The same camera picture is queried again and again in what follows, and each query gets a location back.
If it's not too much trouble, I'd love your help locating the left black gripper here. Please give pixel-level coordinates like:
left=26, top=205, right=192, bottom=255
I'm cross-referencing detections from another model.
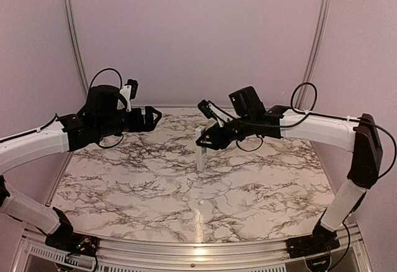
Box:
left=96, top=104, right=162, bottom=138

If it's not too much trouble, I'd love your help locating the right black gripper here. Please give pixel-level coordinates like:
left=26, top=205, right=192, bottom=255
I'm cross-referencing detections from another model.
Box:
left=195, top=114, right=255, bottom=150

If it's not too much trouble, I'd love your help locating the white remote control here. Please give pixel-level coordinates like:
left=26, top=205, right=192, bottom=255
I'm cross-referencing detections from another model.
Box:
left=195, top=126, right=207, bottom=171

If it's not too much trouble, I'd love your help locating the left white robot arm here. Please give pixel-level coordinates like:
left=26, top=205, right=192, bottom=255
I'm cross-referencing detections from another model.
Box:
left=1, top=79, right=162, bottom=250

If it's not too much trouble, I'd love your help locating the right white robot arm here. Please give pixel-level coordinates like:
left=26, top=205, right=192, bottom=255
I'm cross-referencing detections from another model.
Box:
left=196, top=86, right=383, bottom=252

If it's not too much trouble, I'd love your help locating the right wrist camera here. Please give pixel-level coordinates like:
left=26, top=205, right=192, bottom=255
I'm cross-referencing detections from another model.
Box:
left=197, top=99, right=233, bottom=129

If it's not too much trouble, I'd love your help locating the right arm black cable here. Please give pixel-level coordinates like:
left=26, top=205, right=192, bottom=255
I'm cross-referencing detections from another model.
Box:
left=235, top=81, right=397, bottom=179

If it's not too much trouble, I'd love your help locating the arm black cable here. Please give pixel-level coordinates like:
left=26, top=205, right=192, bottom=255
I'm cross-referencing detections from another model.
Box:
left=235, top=81, right=397, bottom=179
left=0, top=68, right=125, bottom=149

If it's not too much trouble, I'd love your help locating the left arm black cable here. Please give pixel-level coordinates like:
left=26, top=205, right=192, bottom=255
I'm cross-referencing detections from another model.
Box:
left=0, top=68, right=125, bottom=149

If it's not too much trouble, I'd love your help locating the right aluminium corner post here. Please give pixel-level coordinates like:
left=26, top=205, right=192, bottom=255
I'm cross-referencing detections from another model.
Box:
left=294, top=0, right=336, bottom=107

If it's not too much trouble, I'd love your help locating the aluminium corner post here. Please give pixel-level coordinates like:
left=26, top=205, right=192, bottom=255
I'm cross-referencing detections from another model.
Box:
left=294, top=0, right=336, bottom=107
left=63, top=0, right=89, bottom=96

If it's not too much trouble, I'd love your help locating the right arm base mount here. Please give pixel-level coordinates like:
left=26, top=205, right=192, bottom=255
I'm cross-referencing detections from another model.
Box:
left=286, top=235, right=341, bottom=258

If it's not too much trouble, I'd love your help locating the left aluminium corner post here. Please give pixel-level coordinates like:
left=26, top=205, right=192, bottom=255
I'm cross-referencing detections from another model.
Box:
left=63, top=0, right=89, bottom=96

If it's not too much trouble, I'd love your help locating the aluminium front rail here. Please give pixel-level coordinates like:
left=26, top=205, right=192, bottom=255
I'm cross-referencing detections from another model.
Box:
left=11, top=224, right=374, bottom=271

